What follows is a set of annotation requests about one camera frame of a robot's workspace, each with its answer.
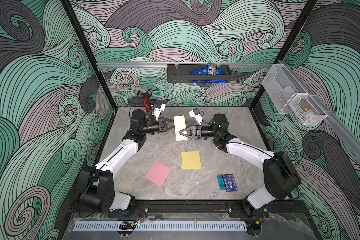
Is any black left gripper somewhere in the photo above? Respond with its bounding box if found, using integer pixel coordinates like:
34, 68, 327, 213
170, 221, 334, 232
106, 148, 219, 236
139, 119, 177, 136

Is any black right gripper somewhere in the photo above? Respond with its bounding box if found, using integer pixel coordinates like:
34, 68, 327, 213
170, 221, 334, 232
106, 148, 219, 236
181, 124, 221, 140

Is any light yellow square paper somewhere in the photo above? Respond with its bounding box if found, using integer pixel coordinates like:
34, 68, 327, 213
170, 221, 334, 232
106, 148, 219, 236
173, 116, 188, 142

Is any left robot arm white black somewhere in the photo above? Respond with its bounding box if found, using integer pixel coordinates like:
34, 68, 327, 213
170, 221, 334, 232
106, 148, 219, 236
77, 109, 174, 213

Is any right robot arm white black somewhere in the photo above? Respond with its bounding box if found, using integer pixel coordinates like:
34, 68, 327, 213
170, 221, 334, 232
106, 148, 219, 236
177, 114, 302, 216

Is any pink square paper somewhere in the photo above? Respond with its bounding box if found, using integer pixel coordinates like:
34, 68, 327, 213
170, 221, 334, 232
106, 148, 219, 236
145, 161, 171, 187

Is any teal small card box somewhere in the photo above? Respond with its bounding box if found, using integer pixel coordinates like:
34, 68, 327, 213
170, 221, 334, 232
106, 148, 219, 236
217, 175, 226, 190

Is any dark blue card deck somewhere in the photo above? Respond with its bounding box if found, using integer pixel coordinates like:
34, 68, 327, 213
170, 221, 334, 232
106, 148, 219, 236
223, 174, 238, 192

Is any blue snack package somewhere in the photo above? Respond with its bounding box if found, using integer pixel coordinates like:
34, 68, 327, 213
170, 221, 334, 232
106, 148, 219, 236
190, 63, 227, 83

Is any small clear bin with items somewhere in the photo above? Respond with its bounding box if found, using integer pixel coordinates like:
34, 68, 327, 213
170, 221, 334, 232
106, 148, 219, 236
289, 94, 328, 126

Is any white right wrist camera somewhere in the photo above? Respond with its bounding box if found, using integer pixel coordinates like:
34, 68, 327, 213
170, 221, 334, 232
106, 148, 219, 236
189, 108, 204, 126

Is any black wall shelf basket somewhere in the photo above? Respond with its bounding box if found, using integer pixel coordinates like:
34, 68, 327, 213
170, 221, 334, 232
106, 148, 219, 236
167, 64, 232, 83

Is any white perforated cable duct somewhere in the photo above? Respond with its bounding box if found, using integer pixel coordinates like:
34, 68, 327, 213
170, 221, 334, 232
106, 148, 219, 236
73, 221, 248, 232

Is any aluminium rail back wall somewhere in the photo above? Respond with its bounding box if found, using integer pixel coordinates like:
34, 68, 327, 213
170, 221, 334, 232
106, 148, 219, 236
97, 61, 273, 69

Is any aluminium rail wall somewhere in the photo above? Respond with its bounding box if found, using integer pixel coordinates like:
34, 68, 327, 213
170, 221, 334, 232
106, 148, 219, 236
97, 61, 273, 69
278, 60, 360, 161

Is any clear plastic wall bin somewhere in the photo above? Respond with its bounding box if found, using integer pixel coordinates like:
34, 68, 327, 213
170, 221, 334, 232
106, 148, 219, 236
262, 64, 298, 114

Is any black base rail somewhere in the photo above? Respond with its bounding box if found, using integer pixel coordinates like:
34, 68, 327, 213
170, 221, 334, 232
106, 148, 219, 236
107, 200, 310, 219

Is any black vertical frame post left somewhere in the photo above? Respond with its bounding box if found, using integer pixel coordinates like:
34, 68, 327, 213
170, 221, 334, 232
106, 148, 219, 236
61, 0, 118, 111

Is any black vertical frame post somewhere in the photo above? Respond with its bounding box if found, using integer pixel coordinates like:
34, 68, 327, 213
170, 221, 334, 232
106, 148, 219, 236
250, 0, 319, 108
61, 0, 118, 111

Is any aluminium rail right wall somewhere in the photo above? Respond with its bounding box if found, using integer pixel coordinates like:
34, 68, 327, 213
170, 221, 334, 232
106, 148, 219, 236
278, 60, 360, 161

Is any black vertical frame post right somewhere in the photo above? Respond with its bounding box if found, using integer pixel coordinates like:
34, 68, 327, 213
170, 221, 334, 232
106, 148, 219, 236
250, 0, 319, 108

